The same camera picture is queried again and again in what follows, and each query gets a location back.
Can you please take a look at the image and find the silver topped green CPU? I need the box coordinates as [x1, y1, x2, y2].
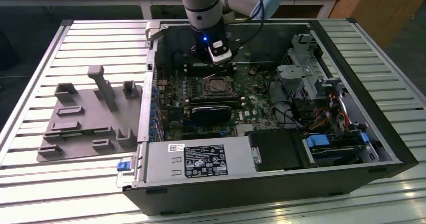
[208, 80, 227, 91]

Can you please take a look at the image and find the metal socket cover frame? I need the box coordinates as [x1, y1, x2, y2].
[199, 77, 234, 97]

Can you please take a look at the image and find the CPU socket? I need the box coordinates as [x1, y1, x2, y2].
[198, 76, 235, 98]

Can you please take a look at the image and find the black RAM slot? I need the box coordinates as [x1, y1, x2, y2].
[187, 100, 243, 105]
[187, 96, 242, 101]
[187, 102, 243, 108]
[187, 98, 242, 103]

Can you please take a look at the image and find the black plastic drive cover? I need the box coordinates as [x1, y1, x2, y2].
[247, 129, 315, 172]

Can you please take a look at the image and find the black finned heatsink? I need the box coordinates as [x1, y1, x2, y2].
[183, 62, 234, 77]

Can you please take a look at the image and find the black graphics card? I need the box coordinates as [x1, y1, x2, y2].
[188, 105, 232, 123]

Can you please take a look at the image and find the metal disk bay cage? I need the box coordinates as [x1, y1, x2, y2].
[274, 33, 346, 100]

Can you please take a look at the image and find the green motherboard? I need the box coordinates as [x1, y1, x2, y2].
[150, 64, 276, 141]

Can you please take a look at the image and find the small silver chipset heatsink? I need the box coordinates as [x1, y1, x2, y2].
[236, 124, 256, 135]

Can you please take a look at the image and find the grey parts rack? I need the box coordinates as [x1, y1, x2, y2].
[35, 65, 143, 163]

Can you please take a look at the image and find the grey power supply unit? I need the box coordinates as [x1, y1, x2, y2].
[131, 135, 260, 185]

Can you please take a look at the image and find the green RAM stick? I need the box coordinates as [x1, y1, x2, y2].
[58, 131, 95, 138]

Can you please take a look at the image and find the hard disk in blue carrier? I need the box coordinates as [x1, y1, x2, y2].
[300, 131, 370, 167]

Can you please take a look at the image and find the brown wooden cabinet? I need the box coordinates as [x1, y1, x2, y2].
[328, 0, 426, 50]

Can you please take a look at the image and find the blue plastic case latch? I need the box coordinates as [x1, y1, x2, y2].
[115, 160, 131, 172]

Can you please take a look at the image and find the black grey PC case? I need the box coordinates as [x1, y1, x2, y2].
[115, 18, 419, 216]

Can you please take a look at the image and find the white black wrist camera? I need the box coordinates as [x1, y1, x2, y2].
[207, 40, 232, 66]

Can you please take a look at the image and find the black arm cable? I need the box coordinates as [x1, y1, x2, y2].
[231, 0, 267, 54]

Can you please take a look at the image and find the yellow orange wire bundle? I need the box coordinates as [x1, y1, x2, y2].
[310, 91, 352, 135]

